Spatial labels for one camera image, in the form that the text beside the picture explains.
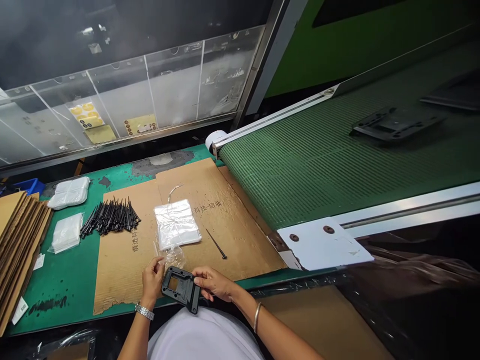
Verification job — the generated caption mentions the pile of black plastic pins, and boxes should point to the pile of black plastic pins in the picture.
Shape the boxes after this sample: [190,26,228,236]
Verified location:
[79,195,143,240]

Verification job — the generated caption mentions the green belt conveyor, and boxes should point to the green belt conveyor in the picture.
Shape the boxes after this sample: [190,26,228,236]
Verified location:
[205,37,480,273]

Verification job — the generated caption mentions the plain yellow paper sheet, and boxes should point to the plain yellow paper sheet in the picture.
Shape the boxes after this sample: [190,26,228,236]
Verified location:
[82,124,116,146]

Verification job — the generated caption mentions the flattened brown cardboard sheet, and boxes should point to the flattened brown cardboard sheet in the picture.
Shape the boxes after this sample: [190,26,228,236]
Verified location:
[92,157,289,316]

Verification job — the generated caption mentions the long black plastic part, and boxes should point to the long black plastic part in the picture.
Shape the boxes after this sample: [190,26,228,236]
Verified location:
[419,70,480,112]

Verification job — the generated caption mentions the person's right hand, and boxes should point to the person's right hand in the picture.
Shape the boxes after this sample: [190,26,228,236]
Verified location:
[190,265,244,304]

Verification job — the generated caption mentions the yellow sticker sheet white label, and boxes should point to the yellow sticker sheet white label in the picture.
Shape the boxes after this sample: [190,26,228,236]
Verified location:
[123,113,158,138]

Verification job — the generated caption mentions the yellow round sticker sheet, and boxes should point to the yellow round sticker sheet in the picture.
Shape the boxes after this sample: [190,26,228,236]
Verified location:
[68,104,105,131]

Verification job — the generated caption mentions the black plastic bracket part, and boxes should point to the black plastic bracket part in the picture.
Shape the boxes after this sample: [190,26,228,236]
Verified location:
[350,106,448,146]
[160,265,202,316]

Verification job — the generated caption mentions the flat white plastic bag stack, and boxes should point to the flat white plastic bag stack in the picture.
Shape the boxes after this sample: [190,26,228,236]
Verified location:
[47,212,85,256]

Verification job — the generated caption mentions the person's body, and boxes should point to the person's body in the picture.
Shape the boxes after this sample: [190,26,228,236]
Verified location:
[147,307,266,360]

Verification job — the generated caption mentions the stack of folded cardboard cartons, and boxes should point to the stack of folded cardboard cartons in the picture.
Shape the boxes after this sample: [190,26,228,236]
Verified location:
[0,190,54,337]

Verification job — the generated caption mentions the clear acrylic wall pockets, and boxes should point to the clear acrylic wall pockets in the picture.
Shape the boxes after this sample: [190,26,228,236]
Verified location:
[0,31,266,167]

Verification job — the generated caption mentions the brown translucent plastic bag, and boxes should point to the brown translucent plastic bag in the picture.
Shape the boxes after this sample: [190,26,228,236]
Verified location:
[351,242,480,303]

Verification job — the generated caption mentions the green machine housing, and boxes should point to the green machine housing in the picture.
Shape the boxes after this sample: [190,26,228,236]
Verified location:
[262,0,480,100]

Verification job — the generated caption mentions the stack of clear plastic bags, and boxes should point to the stack of clear plastic bags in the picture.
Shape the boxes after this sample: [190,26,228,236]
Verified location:
[153,198,204,253]

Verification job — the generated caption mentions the blue plastic bin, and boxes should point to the blue plastic bin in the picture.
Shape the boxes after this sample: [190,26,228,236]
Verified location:
[0,177,46,198]

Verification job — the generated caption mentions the single clear plastic bag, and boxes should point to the single clear plastic bag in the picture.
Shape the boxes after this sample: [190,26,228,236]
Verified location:
[151,239,187,273]

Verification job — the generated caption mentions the single black plastic pin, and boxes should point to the single black plastic pin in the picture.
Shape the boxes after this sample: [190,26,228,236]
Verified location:
[205,228,229,260]

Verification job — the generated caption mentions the brown cardboard box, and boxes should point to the brown cardboard box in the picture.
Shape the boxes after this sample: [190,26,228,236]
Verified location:
[257,286,395,360]

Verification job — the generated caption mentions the bundle of white plastic bags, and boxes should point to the bundle of white plastic bags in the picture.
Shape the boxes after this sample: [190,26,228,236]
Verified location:
[46,175,92,211]

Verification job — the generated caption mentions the person's left hand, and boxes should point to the person's left hand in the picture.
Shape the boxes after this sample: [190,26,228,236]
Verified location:
[139,256,167,307]

